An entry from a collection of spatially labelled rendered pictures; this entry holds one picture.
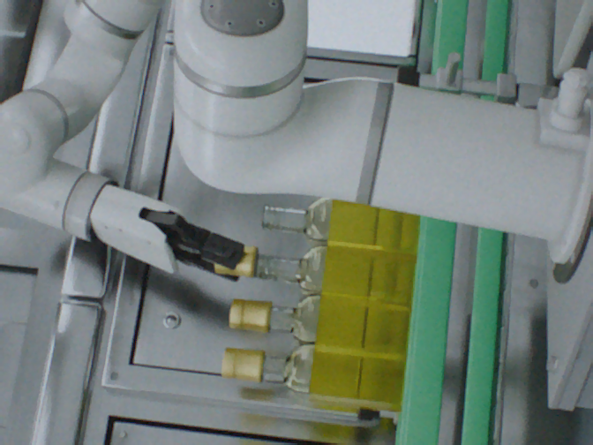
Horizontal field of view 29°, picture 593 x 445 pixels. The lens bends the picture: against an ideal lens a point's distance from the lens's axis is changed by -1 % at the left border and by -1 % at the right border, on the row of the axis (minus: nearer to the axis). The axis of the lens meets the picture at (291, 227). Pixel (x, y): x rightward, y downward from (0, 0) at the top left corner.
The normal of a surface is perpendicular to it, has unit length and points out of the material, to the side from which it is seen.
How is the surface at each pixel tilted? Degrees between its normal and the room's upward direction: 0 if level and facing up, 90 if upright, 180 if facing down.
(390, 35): 90
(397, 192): 87
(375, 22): 90
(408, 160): 90
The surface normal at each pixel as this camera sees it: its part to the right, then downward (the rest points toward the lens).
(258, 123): 0.30, 0.79
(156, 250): -0.39, 0.86
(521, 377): -0.02, -0.34
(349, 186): -0.17, 0.76
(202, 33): -0.39, -0.28
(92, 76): -0.29, 0.51
